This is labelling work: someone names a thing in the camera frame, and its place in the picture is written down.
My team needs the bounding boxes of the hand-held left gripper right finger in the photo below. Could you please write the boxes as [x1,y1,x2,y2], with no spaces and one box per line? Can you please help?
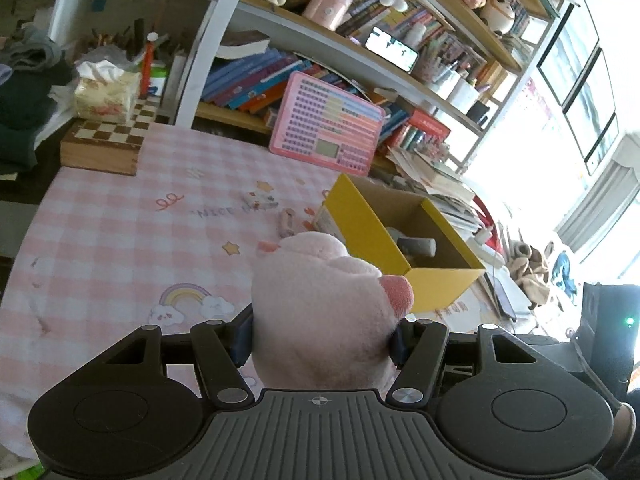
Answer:
[389,317,541,407]

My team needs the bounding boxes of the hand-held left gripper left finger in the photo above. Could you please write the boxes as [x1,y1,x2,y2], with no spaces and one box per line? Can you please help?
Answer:
[102,305,256,408]

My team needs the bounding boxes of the pink plush toy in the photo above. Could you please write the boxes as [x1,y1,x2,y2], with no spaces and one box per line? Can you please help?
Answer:
[250,231,416,392]

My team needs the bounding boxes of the clear tape roll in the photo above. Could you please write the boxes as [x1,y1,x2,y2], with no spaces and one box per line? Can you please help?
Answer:
[401,236,437,261]

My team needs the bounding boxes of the yellow cardboard box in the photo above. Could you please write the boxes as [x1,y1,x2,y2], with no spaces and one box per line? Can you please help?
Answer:
[312,174,487,314]

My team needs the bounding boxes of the blue cloth item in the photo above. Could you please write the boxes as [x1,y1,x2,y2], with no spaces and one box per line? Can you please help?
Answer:
[549,251,577,302]

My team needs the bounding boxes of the beige plush slippers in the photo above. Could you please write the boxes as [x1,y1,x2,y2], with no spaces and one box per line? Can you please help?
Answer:
[506,239,552,309]

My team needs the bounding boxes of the grey curtain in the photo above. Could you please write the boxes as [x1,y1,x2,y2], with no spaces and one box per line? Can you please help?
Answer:
[554,132,640,273]

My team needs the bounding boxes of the small white toy block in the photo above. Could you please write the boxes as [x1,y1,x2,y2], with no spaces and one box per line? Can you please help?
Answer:
[243,190,280,211]

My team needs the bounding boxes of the pink checked tablecloth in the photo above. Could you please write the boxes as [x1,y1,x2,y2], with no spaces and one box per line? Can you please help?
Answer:
[0,122,503,463]

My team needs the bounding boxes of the stack of papers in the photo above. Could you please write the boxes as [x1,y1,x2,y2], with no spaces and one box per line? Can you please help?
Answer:
[386,147,478,211]

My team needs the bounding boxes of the black framed picture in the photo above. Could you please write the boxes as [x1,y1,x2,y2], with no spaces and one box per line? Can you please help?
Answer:
[536,0,601,107]
[561,46,619,177]

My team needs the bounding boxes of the row of red and blue books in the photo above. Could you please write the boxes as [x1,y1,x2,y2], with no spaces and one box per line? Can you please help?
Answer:
[377,102,453,153]

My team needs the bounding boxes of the pink learning tablet toy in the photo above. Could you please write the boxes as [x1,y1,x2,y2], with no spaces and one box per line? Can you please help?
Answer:
[268,70,387,177]

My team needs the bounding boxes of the wooden chess box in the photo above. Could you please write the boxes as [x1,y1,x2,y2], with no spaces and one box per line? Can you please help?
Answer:
[59,96,157,177]

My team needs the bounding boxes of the row of blue-spined books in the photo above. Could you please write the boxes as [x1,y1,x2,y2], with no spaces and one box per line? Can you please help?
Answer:
[201,47,323,115]

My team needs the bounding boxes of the white pen cup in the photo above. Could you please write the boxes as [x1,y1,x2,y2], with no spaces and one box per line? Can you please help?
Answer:
[434,66,482,114]

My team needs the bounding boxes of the tissue pack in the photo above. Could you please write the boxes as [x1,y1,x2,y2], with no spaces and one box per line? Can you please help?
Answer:
[73,60,142,124]

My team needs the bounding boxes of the dark brown book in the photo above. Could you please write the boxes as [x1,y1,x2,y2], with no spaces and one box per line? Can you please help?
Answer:
[216,30,271,60]

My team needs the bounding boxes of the smartphone with lit screen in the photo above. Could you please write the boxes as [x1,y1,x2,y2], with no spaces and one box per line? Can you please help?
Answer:
[364,25,420,72]

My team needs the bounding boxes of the bundle of pencils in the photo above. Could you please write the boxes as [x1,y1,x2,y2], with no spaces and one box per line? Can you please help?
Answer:
[89,17,173,62]

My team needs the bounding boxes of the pile of dark clothes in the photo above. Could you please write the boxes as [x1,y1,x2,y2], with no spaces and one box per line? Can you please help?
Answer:
[0,25,77,177]

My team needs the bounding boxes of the white and brown round figurine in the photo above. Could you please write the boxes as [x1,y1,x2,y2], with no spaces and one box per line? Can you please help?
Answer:
[479,0,517,37]

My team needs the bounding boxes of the row of upright shelf books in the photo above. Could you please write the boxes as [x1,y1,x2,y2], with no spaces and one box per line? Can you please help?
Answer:
[345,0,453,47]

